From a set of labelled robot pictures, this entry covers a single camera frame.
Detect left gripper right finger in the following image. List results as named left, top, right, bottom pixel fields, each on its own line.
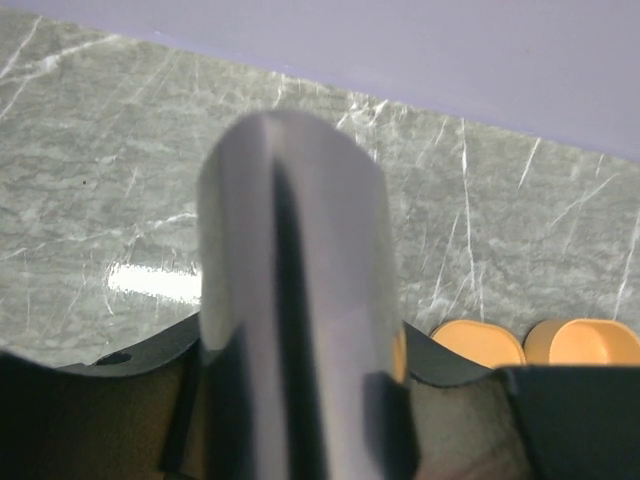
left=367, top=326, right=639, bottom=479

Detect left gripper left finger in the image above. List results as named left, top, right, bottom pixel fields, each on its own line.
left=1, top=315, right=199, bottom=479

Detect metal serving tongs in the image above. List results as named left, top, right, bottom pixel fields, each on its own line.
left=197, top=111, right=418, bottom=479

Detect orange lunch box lid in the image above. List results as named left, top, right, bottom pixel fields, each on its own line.
left=404, top=319, right=526, bottom=388

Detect orange lunch box base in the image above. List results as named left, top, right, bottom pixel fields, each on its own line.
left=523, top=318, right=639, bottom=366

